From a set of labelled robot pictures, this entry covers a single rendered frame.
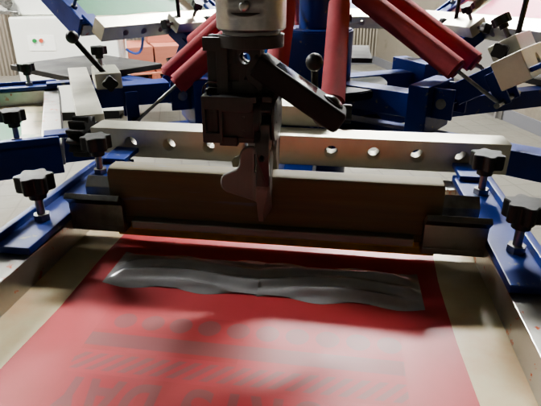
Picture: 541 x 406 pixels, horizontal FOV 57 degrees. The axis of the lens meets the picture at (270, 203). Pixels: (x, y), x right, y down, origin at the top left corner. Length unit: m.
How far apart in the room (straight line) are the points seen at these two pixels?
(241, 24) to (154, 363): 0.34
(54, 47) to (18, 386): 4.69
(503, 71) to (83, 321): 0.73
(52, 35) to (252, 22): 4.60
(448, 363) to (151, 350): 0.27
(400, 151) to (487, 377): 0.42
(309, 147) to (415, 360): 0.43
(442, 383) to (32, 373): 0.36
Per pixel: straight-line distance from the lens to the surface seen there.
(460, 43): 1.29
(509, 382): 0.50
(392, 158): 0.82
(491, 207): 0.71
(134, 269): 0.61
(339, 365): 0.48
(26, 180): 0.64
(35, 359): 0.52
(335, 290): 0.56
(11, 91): 1.54
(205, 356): 0.48
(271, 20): 0.54
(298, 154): 0.82
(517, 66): 0.92
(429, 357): 0.50
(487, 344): 0.53
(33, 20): 5.11
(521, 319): 0.52
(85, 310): 0.57
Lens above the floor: 1.27
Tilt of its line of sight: 24 degrees down
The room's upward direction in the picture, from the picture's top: straight up
